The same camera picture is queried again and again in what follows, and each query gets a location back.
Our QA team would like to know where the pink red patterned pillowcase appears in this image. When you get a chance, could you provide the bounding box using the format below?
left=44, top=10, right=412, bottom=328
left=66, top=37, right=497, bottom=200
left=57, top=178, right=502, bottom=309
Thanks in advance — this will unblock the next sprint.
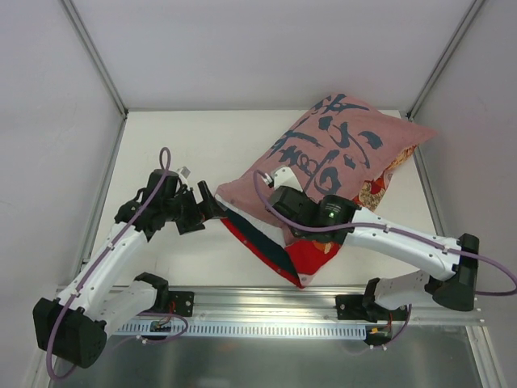
left=216, top=93, right=436, bottom=289

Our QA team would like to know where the white pillow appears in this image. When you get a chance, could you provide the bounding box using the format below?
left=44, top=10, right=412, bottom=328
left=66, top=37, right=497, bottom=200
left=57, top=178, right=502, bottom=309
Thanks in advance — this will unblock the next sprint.
left=243, top=213, right=286, bottom=247

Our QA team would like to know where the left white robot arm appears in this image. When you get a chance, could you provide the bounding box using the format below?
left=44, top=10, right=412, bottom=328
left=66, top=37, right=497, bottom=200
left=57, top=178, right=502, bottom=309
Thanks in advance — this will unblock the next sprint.
left=32, top=169, right=225, bottom=369

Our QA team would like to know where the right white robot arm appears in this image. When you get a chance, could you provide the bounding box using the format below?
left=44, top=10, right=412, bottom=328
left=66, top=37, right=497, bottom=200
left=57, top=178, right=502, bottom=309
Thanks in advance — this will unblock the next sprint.
left=267, top=186, right=479, bottom=323

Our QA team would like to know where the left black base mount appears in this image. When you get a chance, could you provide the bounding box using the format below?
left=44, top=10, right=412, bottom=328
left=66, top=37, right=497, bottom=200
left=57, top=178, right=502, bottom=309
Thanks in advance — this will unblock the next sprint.
left=138, top=290, right=195, bottom=318

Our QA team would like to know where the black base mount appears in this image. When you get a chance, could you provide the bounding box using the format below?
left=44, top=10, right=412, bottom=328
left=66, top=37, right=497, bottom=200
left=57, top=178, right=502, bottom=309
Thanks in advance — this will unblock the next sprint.
left=138, top=290, right=195, bottom=318
left=334, top=294, right=409, bottom=323

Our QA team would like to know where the aluminium mounting rail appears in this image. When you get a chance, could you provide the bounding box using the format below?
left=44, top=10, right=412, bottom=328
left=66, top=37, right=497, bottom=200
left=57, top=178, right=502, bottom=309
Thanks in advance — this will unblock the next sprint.
left=170, top=286, right=486, bottom=327

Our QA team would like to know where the white slotted cable duct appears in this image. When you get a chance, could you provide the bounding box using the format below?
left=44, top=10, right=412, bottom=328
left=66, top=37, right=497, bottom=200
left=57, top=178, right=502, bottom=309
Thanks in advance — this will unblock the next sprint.
left=116, top=319, right=367, bottom=341

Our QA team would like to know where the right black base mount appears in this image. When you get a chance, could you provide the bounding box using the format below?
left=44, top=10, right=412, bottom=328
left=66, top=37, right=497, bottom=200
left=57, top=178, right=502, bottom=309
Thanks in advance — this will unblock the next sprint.
left=334, top=294, right=409, bottom=323

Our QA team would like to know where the left aluminium frame post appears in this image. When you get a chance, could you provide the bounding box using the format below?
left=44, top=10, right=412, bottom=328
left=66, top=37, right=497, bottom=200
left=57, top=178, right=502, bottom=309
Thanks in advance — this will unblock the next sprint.
left=59, top=0, right=128, bottom=119

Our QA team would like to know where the aluminium frame post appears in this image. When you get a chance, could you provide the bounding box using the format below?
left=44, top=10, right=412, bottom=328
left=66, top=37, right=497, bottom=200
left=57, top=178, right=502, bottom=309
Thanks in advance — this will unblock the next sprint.
left=406, top=0, right=486, bottom=122
left=59, top=0, right=128, bottom=119

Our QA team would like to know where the right aluminium frame post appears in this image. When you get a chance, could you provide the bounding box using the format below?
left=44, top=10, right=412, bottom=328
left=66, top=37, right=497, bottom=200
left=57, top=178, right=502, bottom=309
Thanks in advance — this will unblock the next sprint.
left=406, top=0, right=486, bottom=122

